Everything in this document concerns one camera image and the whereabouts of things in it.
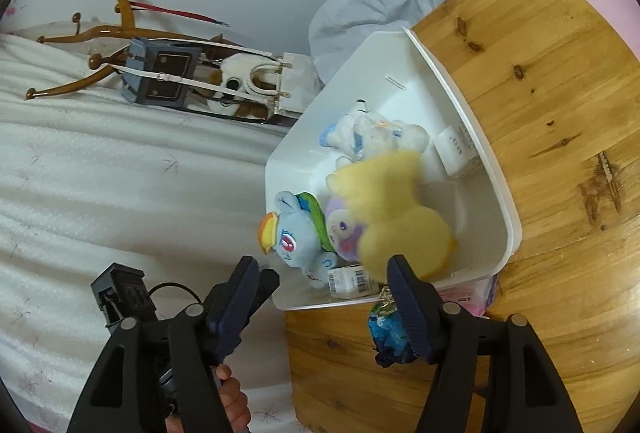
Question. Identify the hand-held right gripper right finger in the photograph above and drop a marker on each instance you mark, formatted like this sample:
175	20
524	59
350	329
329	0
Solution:
412	308

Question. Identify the white plush toy blue feet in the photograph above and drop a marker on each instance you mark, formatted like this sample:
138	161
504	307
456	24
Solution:
345	133

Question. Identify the purple plush toy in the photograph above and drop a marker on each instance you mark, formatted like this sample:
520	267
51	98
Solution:
342	228

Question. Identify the white plastic tray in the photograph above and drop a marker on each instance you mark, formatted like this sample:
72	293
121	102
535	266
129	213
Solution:
465	198

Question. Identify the shiny blue pouch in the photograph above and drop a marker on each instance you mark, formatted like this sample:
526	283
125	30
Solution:
387	333

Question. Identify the blue rainbow pony plush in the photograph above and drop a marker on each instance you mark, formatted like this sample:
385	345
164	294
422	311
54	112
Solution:
295	233

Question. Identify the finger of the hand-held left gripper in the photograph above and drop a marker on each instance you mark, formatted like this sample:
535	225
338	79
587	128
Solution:
267	285

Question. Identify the pink tissue packet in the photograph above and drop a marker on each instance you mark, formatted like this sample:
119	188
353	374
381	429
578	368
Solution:
472	295

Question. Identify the white handbag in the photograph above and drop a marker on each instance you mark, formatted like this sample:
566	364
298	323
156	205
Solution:
300	83

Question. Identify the blue black shoulder bag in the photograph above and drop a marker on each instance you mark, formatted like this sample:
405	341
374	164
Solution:
165	73

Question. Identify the yellow plush toy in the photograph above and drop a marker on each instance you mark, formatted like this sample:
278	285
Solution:
395	213

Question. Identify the person's left hand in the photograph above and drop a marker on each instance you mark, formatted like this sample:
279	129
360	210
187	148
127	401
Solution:
237	405

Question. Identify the white curtain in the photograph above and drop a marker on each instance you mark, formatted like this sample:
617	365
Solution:
100	188

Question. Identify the wooden coat rack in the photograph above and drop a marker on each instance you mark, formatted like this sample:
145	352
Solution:
125	13

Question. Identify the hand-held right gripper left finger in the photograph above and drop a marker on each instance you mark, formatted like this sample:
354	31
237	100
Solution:
235	303

